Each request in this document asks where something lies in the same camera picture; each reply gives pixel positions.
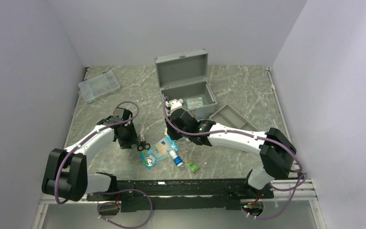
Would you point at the teal plaster zip bag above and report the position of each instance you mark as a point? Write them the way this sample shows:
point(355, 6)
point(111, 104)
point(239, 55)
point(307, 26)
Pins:
point(193, 103)

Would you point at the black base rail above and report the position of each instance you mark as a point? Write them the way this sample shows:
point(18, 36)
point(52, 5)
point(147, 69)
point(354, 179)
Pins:
point(227, 193)

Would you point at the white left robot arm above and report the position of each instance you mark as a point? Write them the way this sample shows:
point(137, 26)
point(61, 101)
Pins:
point(66, 173)

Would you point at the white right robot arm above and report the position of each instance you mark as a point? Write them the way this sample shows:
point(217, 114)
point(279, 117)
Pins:
point(275, 151)

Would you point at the clear plastic compartment box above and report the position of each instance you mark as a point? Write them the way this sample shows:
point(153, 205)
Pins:
point(98, 87)

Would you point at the grey metal medicine case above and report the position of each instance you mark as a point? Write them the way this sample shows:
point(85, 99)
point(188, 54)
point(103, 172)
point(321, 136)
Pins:
point(185, 75)

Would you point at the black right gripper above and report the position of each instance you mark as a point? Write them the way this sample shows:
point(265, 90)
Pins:
point(173, 135)

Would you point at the grey plastic divider tray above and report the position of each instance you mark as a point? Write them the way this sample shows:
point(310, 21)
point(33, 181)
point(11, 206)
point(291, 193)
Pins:
point(228, 116)

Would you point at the white blue spray bottle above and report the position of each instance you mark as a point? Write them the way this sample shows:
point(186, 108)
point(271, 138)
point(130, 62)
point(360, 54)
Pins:
point(176, 159)

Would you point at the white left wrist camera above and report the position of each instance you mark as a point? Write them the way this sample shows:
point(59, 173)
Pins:
point(121, 114)

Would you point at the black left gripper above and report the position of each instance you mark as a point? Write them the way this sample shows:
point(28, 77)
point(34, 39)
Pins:
point(133, 139)

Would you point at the small green box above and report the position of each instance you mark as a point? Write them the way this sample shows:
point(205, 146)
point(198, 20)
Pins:
point(192, 166)

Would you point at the black handled scissors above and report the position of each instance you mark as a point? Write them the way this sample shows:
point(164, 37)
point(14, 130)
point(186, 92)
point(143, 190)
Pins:
point(142, 145)

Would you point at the blue cotton swab bag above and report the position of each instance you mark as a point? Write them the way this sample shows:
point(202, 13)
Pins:
point(158, 152)

